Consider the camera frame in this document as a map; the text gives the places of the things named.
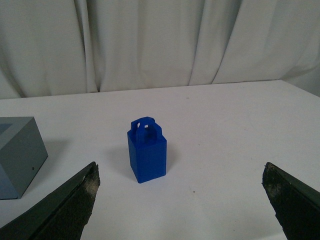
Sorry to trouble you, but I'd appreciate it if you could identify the white curtain backdrop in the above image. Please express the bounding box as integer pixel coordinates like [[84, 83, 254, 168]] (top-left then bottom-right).
[[0, 0, 320, 99]]

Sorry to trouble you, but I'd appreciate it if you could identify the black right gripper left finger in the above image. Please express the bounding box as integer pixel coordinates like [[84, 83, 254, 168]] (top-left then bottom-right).
[[0, 162, 100, 240]]

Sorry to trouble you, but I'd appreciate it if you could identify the gray square base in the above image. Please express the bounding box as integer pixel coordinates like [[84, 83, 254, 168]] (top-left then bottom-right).
[[0, 116, 48, 200]]

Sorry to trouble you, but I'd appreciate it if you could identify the blue block with handle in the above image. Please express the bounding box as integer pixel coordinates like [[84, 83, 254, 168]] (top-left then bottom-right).
[[127, 116, 167, 184]]

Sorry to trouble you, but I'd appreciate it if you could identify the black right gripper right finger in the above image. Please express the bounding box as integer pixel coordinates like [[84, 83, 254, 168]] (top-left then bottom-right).
[[262, 162, 320, 240]]

